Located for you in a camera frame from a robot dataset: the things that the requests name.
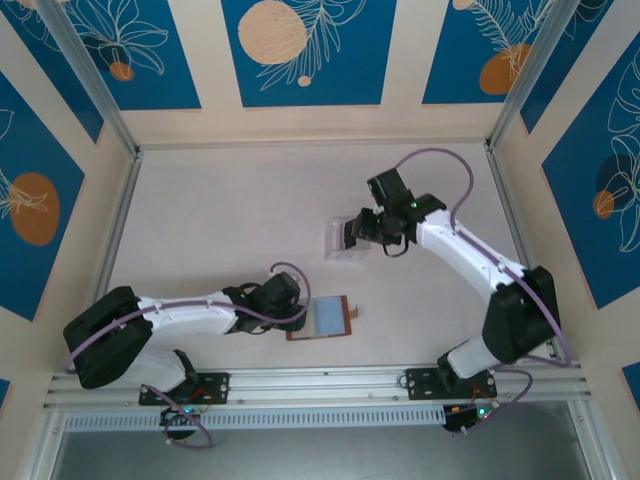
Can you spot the black credit card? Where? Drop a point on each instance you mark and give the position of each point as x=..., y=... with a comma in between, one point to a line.
x=346, y=241

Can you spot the clear plastic card box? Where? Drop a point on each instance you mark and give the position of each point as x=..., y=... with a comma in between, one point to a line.
x=334, y=240

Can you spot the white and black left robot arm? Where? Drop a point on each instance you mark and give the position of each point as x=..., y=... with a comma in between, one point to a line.
x=185, y=315

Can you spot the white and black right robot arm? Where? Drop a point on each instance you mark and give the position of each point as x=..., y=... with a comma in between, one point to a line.
x=460, y=250

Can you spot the black controller box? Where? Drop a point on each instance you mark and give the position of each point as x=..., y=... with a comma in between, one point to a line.
x=460, y=420
x=172, y=417

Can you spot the aluminium mounting rail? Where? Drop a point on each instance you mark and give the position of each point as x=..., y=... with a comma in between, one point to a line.
x=325, y=385

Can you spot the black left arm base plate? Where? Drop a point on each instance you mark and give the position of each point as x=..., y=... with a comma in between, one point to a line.
x=217, y=385

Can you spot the aluminium frame bar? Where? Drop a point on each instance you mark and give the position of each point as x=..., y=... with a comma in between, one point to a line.
x=116, y=225
x=507, y=200
x=526, y=75
x=45, y=450
x=595, y=450
x=89, y=75

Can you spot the blue floral wall panel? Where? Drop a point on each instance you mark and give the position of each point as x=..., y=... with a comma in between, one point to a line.
x=550, y=75
x=55, y=60
x=610, y=250
x=450, y=50
x=30, y=150
x=350, y=75
x=150, y=50

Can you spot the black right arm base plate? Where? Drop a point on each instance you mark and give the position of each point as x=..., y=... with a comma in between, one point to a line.
x=420, y=382

